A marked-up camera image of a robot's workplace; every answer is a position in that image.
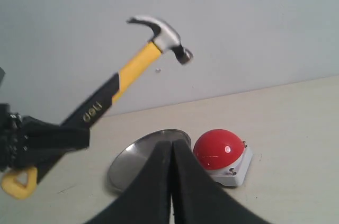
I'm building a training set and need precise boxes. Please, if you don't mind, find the yellow black claw hammer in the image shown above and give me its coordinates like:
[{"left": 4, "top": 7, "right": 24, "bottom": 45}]
[{"left": 1, "top": 15, "right": 193, "bottom": 200}]

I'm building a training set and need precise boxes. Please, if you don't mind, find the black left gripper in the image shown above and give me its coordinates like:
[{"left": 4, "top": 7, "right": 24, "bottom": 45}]
[{"left": 1, "top": 103, "right": 90, "bottom": 184}]

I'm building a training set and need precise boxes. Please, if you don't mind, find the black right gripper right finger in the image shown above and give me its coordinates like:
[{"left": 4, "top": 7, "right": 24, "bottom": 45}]
[{"left": 171, "top": 140, "right": 269, "bottom": 223}]

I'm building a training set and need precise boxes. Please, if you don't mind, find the red dome push button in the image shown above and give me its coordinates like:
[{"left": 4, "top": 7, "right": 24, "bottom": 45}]
[{"left": 193, "top": 129, "right": 253, "bottom": 187}]

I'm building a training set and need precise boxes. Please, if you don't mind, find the round steel plate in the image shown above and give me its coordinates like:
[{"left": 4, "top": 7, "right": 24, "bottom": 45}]
[{"left": 107, "top": 129, "right": 191, "bottom": 194}]

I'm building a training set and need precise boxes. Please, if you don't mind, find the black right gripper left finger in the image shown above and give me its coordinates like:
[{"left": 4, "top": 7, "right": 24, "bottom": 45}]
[{"left": 87, "top": 141, "right": 172, "bottom": 223}]

